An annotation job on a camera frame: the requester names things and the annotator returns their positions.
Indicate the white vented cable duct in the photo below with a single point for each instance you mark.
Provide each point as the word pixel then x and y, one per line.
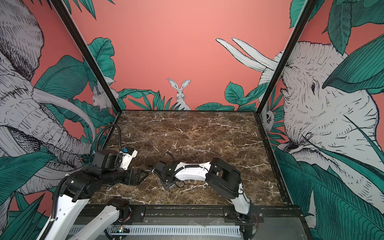
pixel 159 230

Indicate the right black frame post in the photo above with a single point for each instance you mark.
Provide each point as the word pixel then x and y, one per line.
pixel 298 29

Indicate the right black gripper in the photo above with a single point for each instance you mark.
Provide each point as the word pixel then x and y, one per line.
pixel 166 185

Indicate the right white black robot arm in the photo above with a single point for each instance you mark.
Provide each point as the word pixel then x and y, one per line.
pixel 218 174

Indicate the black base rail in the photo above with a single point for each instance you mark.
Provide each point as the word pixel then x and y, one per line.
pixel 257 214

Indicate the black frame post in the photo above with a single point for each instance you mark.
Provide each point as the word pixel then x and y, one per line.
pixel 83 47
pixel 298 29

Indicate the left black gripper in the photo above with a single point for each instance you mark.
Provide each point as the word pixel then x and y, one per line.
pixel 131 180

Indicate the left black frame post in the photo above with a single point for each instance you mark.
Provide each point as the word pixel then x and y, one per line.
pixel 83 47

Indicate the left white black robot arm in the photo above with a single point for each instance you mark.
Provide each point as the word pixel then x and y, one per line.
pixel 71 196

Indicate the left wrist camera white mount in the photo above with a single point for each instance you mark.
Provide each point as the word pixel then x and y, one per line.
pixel 127 156

